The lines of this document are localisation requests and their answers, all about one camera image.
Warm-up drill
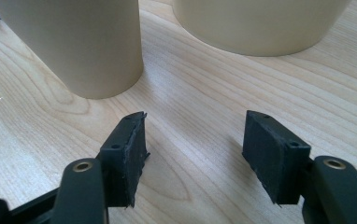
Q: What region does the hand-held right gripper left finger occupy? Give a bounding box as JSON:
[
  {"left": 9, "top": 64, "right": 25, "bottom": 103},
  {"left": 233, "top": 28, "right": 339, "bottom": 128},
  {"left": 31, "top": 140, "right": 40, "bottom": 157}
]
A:
[{"left": 96, "top": 111, "right": 151, "bottom": 209}]

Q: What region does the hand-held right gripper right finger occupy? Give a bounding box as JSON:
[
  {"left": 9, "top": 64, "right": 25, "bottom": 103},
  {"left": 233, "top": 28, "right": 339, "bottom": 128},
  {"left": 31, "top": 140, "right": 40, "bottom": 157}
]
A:
[{"left": 241, "top": 109, "right": 312, "bottom": 207}]

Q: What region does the beige paper cup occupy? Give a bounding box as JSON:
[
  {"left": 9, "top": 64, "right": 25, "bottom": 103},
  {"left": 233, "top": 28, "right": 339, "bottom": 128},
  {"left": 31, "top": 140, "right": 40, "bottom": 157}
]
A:
[{"left": 0, "top": 0, "right": 145, "bottom": 101}]

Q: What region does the wide beige paper container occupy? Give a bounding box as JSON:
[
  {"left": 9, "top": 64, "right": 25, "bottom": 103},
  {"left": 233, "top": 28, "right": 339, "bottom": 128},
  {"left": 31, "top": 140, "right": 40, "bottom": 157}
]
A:
[{"left": 171, "top": 0, "right": 354, "bottom": 58}]

